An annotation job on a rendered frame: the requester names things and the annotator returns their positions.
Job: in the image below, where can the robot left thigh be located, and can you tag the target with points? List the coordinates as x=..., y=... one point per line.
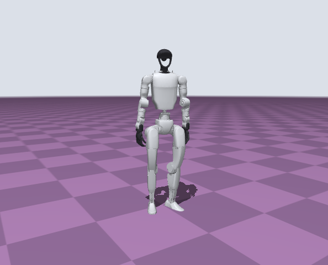
x=178, y=148

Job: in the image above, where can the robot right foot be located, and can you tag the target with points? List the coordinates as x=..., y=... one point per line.
x=151, y=208

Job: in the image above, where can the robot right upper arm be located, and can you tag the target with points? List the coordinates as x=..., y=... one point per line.
x=146, y=80

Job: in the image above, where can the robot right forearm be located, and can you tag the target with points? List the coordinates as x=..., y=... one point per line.
x=141, y=115

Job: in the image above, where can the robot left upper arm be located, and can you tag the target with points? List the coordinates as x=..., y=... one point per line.
x=182, y=81

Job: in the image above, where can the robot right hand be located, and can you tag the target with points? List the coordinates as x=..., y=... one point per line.
x=139, y=137

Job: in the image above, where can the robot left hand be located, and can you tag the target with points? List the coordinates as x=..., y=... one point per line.
x=186, y=132

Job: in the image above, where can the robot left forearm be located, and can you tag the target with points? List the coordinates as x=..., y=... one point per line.
x=185, y=116

